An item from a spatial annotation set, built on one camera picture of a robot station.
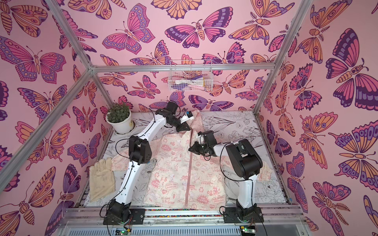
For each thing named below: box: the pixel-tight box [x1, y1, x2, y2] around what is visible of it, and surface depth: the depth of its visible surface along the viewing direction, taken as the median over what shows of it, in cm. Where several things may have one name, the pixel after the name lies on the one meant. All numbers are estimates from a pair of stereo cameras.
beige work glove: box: [89, 157, 116, 203], surface depth 88 cm
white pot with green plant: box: [105, 102, 134, 135], surface depth 99 cm
